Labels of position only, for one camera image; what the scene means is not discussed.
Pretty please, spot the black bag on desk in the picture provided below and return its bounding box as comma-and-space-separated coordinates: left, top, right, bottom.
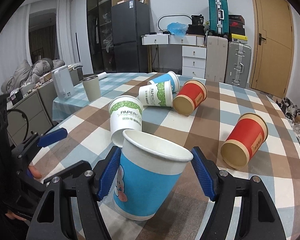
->
186, 14, 205, 35

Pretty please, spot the blue bunny paper cup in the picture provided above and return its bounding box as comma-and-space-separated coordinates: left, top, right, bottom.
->
113, 129, 193, 220

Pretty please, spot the white drawer desk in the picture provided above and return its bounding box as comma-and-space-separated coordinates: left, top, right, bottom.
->
141, 33, 206, 79

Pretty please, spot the black refrigerator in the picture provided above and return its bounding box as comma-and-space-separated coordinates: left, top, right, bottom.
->
111, 0, 150, 73

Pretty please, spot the beige tumbler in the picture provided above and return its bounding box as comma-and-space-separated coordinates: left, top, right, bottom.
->
82, 75, 101, 102

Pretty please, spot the silver suitcase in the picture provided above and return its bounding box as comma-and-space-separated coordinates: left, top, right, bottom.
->
224, 42, 251, 88

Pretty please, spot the left hand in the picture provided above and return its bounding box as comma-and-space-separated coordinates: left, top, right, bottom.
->
5, 164, 43, 222

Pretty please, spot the red paper cup near right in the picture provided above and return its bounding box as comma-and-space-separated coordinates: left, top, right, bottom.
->
221, 113, 268, 169

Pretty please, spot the red paper cup at back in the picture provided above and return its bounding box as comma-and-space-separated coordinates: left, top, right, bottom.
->
173, 79, 207, 116

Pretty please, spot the wooden door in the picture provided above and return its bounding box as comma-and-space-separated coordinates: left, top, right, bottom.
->
250, 0, 294, 98

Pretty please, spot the black shoe boxes stack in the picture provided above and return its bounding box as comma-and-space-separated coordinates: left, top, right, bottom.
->
229, 15, 245, 36

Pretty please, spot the small green leaf paper cup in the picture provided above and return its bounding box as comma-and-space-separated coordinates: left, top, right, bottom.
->
138, 80, 173, 107

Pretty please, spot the oval mirror frame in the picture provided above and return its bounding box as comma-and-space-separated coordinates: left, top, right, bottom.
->
157, 14, 192, 31

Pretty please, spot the yellow shoe box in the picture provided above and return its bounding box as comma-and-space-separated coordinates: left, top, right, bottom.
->
231, 34, 248, 44

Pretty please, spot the white electric kettle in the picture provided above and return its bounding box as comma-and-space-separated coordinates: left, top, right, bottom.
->
52, 65, 75, 99

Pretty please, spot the large green leaf paper cup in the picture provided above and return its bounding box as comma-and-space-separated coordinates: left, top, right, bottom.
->
108, 95, 143, 147

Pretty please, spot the blue plastic bag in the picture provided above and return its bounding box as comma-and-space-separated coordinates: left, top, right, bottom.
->
167, 22, 188, 37

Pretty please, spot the grey clothes pile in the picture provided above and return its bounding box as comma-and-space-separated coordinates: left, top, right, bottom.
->
1, 58, 65, 94

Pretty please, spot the teal suitcase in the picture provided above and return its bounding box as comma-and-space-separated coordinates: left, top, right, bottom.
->
209, 0, 230, 38

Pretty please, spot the red paper cup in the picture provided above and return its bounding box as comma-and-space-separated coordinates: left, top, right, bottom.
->
173, 79, 207, 116
221, 113, 268, 169

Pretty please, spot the blue paper cup at back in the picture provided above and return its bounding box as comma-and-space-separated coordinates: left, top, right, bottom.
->
148, 71, 180, 93

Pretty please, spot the grey side cabinet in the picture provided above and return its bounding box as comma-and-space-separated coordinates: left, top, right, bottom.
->
7, 81, 57, 146

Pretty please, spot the black cable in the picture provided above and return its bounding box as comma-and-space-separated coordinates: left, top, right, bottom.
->
7, 108, 30, 143

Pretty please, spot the dark glass cabinet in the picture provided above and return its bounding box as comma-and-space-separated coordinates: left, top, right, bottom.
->
87, 0, 122, 74

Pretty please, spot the beige suitcase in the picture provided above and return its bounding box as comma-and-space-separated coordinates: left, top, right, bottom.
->
205, 36, 228, 82

